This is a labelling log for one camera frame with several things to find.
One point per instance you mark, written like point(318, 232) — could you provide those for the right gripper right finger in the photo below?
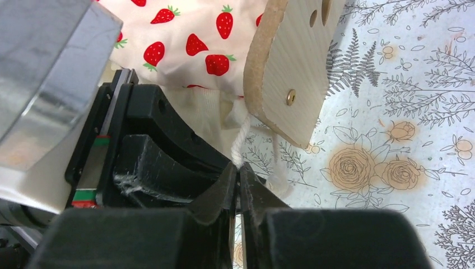
point(256, 202)

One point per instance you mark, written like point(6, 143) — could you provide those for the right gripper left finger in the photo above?
point(214, 214)

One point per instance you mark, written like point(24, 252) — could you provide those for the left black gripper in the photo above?
point(164, 163)

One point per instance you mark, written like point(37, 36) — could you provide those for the large strawberry print cushion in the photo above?
point(196, 52)

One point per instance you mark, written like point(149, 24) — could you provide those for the wooden pet bed frame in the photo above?
point(289, 51)

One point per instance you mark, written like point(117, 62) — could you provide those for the brass hex bolt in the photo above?
point(291, 96)

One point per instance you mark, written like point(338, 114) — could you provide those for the floral table mat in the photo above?
point(396, 130)

